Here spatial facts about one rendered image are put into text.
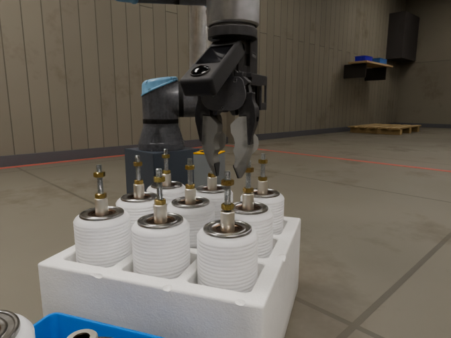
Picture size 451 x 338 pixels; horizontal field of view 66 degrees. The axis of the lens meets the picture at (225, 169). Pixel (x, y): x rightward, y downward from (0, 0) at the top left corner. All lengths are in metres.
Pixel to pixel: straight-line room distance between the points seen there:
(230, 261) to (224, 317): 0.08
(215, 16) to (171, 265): 0.38
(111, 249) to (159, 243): 0.11
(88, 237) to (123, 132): 2.74
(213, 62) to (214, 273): 0.29
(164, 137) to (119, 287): 0.62
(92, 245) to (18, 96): 2.48
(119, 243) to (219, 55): 0.36
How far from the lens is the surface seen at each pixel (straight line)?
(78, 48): 3.21
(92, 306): 0.63
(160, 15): 3.66
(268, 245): 0.65
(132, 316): 0.59
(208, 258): 0.52
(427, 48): 8.60
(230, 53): 0.47
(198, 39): 1.05
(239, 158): 0.49
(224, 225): 0.53
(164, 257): 0.56
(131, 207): 0.71
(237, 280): 0.53
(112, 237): 0.62
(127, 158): 1.19
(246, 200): 0.64
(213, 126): 0.51
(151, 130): 1.12
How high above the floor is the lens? 0.44
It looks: 10 degrees down
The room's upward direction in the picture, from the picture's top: straight up
